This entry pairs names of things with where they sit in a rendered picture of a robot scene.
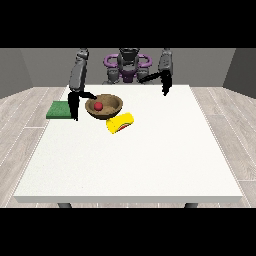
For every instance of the grey robot trunk purple rings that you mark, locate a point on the grey robot trunk purple rings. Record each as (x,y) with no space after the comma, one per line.
(127,68)

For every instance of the brown wooden bowl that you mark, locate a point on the brown wooden bowl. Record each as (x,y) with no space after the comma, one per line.
(105,107)

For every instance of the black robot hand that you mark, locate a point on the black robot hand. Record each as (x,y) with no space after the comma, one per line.
(165,81)
(73,103)

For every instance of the green square pad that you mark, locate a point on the green square pad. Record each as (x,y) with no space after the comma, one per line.
(60,110)

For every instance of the small red ball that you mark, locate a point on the small red ball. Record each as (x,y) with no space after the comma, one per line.
(98,106)

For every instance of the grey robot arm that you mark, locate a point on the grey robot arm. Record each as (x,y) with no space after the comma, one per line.
(78,73)
(165,62)

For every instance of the dark table leg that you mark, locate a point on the dark table leg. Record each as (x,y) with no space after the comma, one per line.
(64,205)
(191,205)

